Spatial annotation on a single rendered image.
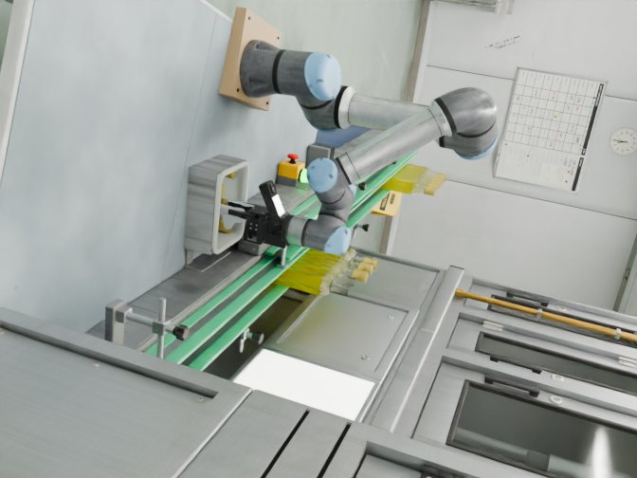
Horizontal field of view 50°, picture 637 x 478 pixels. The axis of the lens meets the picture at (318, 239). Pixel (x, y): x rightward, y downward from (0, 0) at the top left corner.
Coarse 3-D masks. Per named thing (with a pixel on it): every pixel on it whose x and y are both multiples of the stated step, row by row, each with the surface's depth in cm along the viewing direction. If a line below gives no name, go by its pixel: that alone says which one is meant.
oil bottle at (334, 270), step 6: (300, 258) 206; (306, 258) 206; (300, 264) 202; (306, 264) 202; (312, 264) 203; (318, 264) 203; (324, 264) 204; (330, 264) 204; (324, 270) 200; (330, 270) 200; (336, 270) 201; (336, 276) 200; (336, 282) 201
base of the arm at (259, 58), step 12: (252, 48) 177; (264, 48) 179; (276, 48) 179; (252, 60) 176; (264, 60) 176; (276, 60) 176; (240, 72) 177; (252, 72) 177; (264, 72) 176; (276, 72) 175; (252, 84) 180; (264, 84) 178; (276, 84) 177; (252, 96) 182; (264, 96) 183
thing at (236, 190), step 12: (228, 168) 175; (240, 168) 180; (228, 180) 187; (240, 180) 186; (216, 192) 171; (228, 192) 188; (240, 192) 187; (216, 204) 172; (216, 216) 173; (216, 228) 174; (240, 228) 191; (216, 240) 176; (228, 240) 186; (216, 252) 178
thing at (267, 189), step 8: (264, 184) 175; (272, 184) 177; (264, 192) 175; (272, 192) 176; (264, 200) 176; (272, 200) 175; (280, 200) 179; (272, 208) 176; (280, 208) 178; (272, 216) 176; (280, 216) 176
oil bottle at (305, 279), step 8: (288, 272) 198; (296, 272) 197; (304, 272) 197; (312, 272) 198; (320, 272) 199; (280, 280) 200; (288, 280) 199; (296, 280) 198; (304, 280) 197; (312, 280) 196; (320, 280) 195; (328, 280) 195; (296, 288) 199; (304, 288) 198; (312, 288) 197; (320, 288) 196; (328, 288) 196
